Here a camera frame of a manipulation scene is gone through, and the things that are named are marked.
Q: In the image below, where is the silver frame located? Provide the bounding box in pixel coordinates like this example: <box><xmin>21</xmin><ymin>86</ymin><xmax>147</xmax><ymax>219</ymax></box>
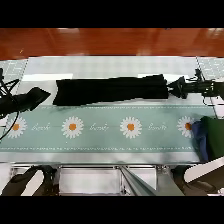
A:
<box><xmin>9</xmin><ymin>162</ymin><xmax>206</xmax><ymax>197</ymax></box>

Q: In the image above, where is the black garment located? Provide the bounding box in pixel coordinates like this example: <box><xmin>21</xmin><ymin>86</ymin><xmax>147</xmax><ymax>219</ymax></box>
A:
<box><xmin>52</xmin><ymin>73</ymin><xmax>170</xmax><ymax>107</ymax></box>

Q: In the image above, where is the blue garment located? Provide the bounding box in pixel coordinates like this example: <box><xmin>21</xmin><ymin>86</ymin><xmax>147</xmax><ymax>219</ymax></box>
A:
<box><xmin>190</xmin><ymin>120</ymin><xmax>210</xmax><ymax>163</ymax></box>

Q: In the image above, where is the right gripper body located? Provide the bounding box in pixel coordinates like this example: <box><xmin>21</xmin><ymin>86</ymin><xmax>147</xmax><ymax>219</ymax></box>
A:
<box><xmin>167</xmin><ymin>75</ymin><xmax>198</xmax><ymax>100</ymax></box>

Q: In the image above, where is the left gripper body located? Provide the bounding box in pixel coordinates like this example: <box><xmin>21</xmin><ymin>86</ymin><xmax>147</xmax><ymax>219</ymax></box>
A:
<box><xmin>19</xmin><ymin>86</ymin><xmax>52</xmax><ymax>112</ymax></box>

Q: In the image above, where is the black cable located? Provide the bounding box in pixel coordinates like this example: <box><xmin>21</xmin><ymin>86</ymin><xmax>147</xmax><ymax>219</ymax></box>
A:
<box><xmin>0</xmin><ymin>77</ymin><xmax>21</xmax><ymax>141</ymax></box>

